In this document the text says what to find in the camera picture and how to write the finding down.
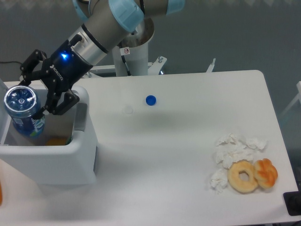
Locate orange glazed twisted pastry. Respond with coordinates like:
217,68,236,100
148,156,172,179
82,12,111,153
253,158,278,189

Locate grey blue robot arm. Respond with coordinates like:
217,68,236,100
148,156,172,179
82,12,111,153
20,0,185,120

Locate white frame at right edge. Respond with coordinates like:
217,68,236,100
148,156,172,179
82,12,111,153
279,81,301,124

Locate large crumpled white tissue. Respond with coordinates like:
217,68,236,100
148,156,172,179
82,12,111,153
214,133,268,169

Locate blue bottle cap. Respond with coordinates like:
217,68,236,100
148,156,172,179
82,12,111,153
145,95,157,106

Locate orange object at left edge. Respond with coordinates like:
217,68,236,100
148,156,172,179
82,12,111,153
0,183,3,206

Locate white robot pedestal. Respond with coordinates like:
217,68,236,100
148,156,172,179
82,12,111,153
86,18,167,78

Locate ring donut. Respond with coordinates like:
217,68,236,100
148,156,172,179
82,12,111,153
227,161,258,193

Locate white bottle cap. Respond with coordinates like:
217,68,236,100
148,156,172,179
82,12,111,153
124,106,134,114

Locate blue plastic water bottle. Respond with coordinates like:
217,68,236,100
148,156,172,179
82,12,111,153
3,85,45,138

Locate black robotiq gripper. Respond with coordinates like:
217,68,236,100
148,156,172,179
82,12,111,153
19,39,92,120

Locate black device at edge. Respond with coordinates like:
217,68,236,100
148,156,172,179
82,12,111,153
283,191,301,216

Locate small crumpled white tissue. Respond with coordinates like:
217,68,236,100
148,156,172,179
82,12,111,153
210,169,228,194

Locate white trash can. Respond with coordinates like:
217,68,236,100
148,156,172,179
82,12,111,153
0,86,98,185

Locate orange object in bin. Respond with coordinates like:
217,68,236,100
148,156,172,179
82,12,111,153
45,137,67,146

